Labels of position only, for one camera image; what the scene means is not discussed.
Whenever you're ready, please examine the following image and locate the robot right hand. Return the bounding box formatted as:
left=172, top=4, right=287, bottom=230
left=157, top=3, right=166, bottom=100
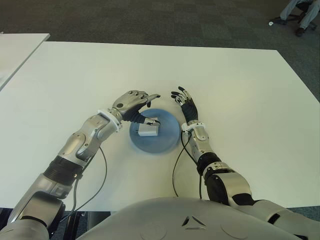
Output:
left=170, top=86, right=200, bottom=124

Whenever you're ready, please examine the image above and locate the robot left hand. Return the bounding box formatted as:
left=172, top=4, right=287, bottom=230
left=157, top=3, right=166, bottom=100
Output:
left=111, top=90, right=161, bottom=126

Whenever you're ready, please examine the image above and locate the white wall charger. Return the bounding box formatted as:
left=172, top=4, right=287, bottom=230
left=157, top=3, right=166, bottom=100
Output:
left=135, top=116, right=160, bottom=138

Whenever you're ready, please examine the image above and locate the blue plate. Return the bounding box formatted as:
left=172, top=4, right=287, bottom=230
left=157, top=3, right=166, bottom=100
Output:
left=129, top=108, right=180, bottom=154

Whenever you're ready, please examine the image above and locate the grey robot torso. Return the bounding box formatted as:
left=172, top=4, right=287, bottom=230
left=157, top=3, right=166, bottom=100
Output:
left=74, top=196, right=301, bottom=240

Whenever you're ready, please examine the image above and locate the white side table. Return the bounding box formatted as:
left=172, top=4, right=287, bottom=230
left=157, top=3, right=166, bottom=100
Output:
left=0, top=33, right=51, bottom=92

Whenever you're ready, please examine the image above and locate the black office chair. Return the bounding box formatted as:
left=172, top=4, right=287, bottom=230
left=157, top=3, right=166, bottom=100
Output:
left=271, top=0, right=320, bottom=30

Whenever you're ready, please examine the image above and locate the seated person in jeans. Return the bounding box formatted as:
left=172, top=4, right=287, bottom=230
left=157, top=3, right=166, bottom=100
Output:
left=279, top=0, right=320, bottom=37

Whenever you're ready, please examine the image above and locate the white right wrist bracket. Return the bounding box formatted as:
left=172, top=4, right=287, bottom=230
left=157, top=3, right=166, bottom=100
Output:
left=181, top=120, right=206, bottom=131

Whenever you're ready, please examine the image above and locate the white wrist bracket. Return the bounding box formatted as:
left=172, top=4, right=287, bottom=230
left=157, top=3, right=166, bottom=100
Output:
left=97, top=108, right=123, bottom=132
left=181, top=120, right=206, bottom=131

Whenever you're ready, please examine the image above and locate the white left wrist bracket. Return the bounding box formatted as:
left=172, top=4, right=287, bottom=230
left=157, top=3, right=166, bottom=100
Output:
left=97, top=108, right=123, bottom=132

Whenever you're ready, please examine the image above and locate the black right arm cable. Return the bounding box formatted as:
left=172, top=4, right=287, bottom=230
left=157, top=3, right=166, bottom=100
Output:
left=172, top=131, right=203, bottom=200

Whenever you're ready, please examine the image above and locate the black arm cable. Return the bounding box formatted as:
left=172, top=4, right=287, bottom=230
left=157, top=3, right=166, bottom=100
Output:
left=59, top=147, right=108, bottom=221
left=172, top=131, right=203, bottom=200

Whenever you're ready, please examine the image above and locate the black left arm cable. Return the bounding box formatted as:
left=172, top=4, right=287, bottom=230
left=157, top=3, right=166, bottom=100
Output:
left=59, top=147, right=108, bottom=221

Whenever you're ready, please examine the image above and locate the black robot stand frame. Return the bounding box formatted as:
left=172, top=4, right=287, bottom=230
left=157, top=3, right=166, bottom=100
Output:
left=48, top=211, right=112, bottom=240

